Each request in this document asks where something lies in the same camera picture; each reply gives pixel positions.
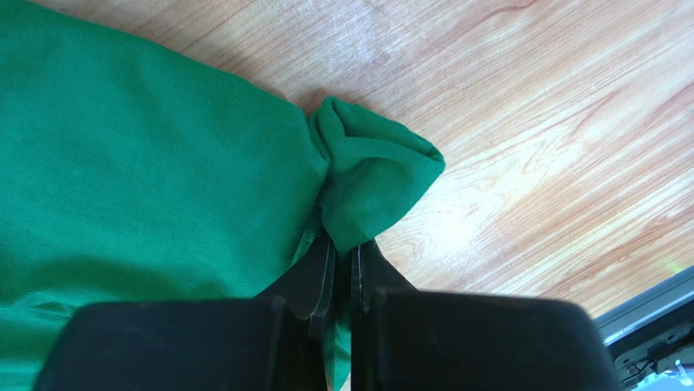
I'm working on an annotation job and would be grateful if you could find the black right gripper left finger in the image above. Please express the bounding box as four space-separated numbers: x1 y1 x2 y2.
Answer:
254 230 337 391

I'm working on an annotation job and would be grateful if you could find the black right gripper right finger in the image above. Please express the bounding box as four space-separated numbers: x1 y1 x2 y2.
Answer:
350 240 417 390

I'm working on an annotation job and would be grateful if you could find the green t-shirt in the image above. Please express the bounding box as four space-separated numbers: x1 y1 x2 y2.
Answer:
1 1 445 390

